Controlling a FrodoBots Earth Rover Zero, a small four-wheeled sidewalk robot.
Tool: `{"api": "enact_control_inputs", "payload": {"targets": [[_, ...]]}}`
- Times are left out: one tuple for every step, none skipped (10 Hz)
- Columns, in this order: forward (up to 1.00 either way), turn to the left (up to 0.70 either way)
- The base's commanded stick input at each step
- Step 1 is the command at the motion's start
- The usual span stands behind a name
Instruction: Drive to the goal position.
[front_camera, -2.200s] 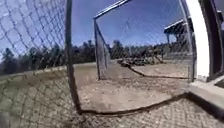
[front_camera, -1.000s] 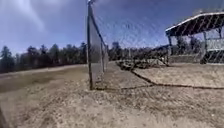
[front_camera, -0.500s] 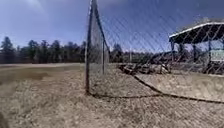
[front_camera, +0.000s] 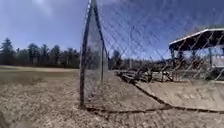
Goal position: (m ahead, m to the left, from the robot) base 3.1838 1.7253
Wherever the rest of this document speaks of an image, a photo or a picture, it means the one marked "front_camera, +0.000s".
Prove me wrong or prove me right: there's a low dark bench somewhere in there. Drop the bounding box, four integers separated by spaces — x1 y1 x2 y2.
116 68 175 84

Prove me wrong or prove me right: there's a row of evergreen trees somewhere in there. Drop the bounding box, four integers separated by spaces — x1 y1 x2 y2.
0 37 134 71

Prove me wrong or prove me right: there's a dry brown grass field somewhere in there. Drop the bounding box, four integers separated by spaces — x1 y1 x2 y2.
0 64 224 128

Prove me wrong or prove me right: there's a shelter with white-edged roof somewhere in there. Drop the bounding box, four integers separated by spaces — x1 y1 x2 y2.
168 27 224 81

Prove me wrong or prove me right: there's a chain-link fence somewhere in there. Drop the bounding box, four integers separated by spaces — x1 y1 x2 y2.
78 0 224 115

